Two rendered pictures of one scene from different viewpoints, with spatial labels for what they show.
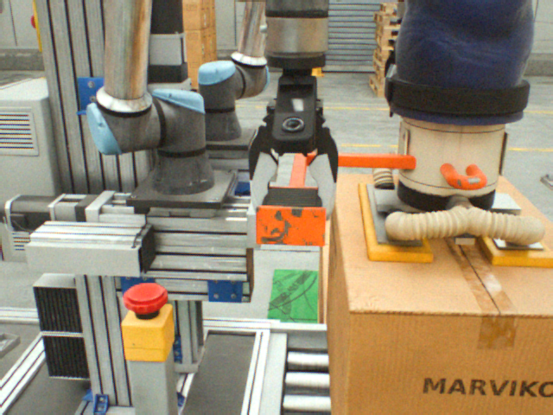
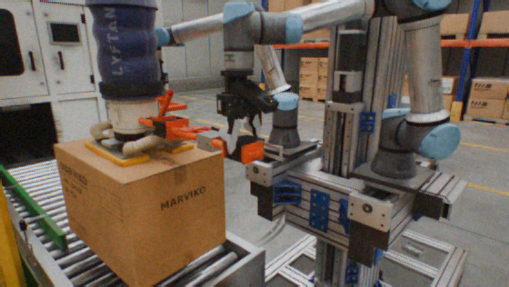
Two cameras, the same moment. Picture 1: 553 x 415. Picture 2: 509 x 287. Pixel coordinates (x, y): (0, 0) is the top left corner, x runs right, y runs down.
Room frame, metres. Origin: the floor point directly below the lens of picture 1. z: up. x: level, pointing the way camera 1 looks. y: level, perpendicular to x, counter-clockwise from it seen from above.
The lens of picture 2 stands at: (2.06, -0.97, 1.46)
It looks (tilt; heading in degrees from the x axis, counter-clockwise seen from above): 17 degrees down; 128
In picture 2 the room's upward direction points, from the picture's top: straight up
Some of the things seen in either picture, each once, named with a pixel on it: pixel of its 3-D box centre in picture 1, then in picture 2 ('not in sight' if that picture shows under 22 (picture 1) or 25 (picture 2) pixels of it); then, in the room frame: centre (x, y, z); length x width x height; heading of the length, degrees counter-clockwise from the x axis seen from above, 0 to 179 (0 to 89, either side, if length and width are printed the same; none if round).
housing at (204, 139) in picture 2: not in sight; (212, 141); (1.41, -0.35, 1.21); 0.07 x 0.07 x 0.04; 85
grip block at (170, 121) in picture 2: not in sight; (171, 126); (1.20, -0.33, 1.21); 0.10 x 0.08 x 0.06; 85
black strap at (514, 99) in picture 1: (454, 90); (133, 86); (0.95, -0.31, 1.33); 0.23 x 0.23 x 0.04
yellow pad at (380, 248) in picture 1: (390, 209); (160, 137); (0.96, -0.21, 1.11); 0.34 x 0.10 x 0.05; 175
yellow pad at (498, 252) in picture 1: (495, 213); (114, 147); (0.94, -0.40, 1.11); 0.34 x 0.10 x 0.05; 175
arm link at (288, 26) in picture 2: not in sight; (276, 29); (1.58, -0.27, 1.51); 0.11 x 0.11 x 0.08; 51
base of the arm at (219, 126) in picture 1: (218, 120); (394, 157); (1.79, 0.18, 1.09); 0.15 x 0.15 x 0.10
